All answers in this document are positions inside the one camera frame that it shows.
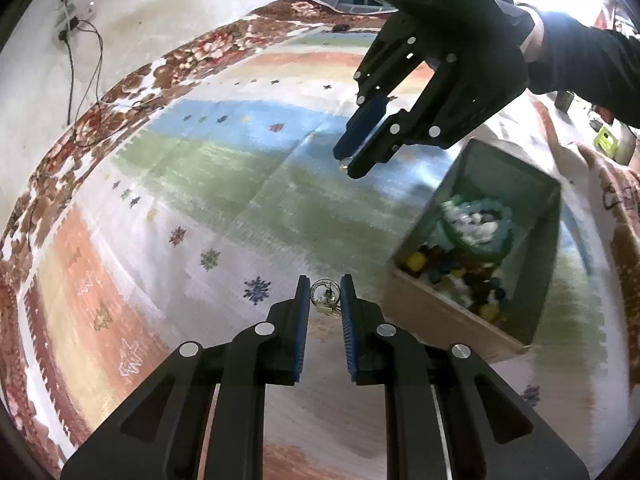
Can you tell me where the yellow-green small object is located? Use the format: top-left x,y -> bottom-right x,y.
594,126 -> 622,154

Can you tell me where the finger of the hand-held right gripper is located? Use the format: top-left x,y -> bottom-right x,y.
346,24 -> 529,180
333,11 -> 437,162

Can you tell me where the yellow and dark bead bracelet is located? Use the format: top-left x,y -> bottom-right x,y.
404,251 -> 502,322

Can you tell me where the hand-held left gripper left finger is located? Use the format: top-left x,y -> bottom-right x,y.
60,274 -> 312,480

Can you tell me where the rainbow striped cloth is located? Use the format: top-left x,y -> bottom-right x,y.
15,25 -> 632,480

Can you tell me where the white bead bracelet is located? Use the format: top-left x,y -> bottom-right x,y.
443,201 -> 502,247

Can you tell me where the rectangular metal tin box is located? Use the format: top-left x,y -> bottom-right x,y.
384,137 -> 564,367

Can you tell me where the red floral blanket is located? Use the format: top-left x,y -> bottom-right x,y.
0,0 -> 640,463

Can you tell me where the person's right forearm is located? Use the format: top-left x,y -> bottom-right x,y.
520,6 -> 640,130

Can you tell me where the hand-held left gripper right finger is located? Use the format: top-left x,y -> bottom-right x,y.
340,274 -> 591,480

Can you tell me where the green jade bangle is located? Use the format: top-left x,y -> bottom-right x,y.
439,199 -> 516,262

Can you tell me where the white power strip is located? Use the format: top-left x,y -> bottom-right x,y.
54,2 -> 97,42

